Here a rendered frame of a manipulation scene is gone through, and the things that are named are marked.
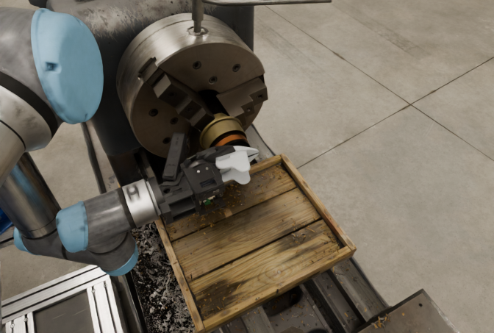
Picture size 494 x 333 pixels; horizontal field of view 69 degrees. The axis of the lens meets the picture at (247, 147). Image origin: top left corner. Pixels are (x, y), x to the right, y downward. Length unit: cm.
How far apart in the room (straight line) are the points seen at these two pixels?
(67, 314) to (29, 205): 96
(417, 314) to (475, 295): 126
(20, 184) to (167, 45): 34
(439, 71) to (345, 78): 71
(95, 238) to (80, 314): 96
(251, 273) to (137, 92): 43
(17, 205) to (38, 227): 7
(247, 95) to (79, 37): 43
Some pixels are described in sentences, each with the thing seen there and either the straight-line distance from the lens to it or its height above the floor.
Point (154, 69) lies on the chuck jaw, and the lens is 71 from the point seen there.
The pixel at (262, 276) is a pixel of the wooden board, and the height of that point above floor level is 88.
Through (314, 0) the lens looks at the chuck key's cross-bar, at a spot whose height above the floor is 132.
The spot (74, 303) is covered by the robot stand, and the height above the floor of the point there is 21.
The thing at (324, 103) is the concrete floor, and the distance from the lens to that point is 250.
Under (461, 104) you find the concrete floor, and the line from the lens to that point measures 283.
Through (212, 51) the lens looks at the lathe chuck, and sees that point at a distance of 72.
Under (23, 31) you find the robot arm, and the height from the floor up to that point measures 142.
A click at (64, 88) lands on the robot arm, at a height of 138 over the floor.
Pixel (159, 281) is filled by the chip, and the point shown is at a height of 58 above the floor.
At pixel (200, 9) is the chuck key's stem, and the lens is 71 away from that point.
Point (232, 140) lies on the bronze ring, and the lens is 68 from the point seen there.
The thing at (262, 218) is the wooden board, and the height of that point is 88.
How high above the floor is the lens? 161
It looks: 48 degrees down
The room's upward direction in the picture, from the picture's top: straight up
